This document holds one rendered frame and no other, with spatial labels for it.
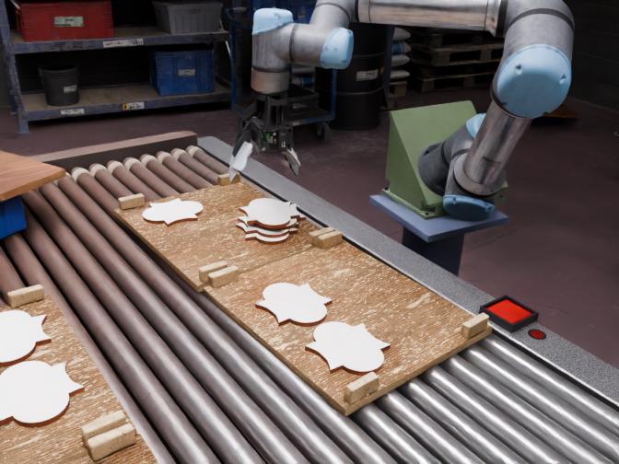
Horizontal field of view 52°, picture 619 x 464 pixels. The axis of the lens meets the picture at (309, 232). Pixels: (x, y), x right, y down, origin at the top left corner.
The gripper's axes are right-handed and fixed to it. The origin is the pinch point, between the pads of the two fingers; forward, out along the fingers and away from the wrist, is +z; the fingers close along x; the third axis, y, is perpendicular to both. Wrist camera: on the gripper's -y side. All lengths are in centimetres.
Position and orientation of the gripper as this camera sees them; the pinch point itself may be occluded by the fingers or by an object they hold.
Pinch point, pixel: (262, 178)
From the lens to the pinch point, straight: 139.2
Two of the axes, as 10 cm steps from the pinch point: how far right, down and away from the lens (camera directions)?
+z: -0.7, 8.9, 4.6
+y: 3.7, 4.5, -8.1
